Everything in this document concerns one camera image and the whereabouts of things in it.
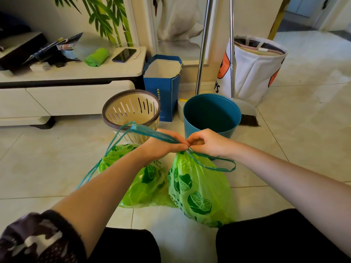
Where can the black box device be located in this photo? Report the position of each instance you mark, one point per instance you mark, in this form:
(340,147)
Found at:
(19,49)

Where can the black smartphone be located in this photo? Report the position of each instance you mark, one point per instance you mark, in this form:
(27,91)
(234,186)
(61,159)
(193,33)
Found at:
(124,55)

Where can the green roll of garbage bags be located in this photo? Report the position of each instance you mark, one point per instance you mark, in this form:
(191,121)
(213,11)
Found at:
(96,58)

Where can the person's left leg black trousers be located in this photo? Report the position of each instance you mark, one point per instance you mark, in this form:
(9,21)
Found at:
(126,246)

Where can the person's right hand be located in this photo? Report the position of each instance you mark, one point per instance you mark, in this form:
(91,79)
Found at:
(214,143)

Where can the white charger block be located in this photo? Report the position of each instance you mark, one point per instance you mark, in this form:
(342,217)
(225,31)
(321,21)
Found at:
(39,66)

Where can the teal plastic waste bin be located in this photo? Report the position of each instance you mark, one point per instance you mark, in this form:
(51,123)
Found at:
(211,112)

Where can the blue paper bag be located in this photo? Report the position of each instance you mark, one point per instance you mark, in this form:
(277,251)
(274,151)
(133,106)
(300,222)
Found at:
(164,90)

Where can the clear plastic bag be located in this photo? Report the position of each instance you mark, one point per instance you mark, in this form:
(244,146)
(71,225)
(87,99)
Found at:
(87,45)

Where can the person's right forearm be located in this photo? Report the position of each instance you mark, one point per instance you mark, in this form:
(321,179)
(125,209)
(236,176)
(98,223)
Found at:
(290,183)

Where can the white low cabinet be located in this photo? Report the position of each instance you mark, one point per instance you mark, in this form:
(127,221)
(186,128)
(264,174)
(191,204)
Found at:
(68,90)

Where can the mirror panel with white frame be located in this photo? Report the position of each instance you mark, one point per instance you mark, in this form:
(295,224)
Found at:
(181,24)

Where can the person's patterned left sleeve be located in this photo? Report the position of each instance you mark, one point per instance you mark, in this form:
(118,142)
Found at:
(38,239)

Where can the person's right thumb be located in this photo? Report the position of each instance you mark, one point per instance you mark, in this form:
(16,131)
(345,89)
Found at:
(198,148)

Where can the yellow door frame post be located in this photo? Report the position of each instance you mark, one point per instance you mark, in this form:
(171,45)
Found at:
(278,17)

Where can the person's left forearm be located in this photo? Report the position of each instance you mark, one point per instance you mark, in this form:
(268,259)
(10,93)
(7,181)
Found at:
(107,186)

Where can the stack of leaflets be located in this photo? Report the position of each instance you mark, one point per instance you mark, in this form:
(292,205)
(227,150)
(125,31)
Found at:
(52,47)

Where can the person's left hand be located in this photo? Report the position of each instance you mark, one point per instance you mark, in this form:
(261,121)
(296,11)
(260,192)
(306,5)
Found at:
(157,146)

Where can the person's leg black trousers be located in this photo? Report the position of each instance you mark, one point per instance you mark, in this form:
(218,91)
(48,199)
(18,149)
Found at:
(274,238)
(126,246)

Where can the person's right leg black trousers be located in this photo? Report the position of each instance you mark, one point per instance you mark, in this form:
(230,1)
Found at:
(274,238)

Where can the person's left thumb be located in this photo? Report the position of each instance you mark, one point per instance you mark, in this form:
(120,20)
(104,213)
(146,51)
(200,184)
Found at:
(177,147)

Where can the white fabric laundry basket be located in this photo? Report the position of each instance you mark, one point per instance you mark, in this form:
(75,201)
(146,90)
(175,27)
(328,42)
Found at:
(253,73)

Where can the white broom head yellow bristles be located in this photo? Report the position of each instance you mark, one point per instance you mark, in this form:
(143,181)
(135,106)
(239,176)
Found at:
(181,105)

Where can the white slotted basket brown rim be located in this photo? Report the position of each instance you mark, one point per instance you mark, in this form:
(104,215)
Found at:
(131,106)

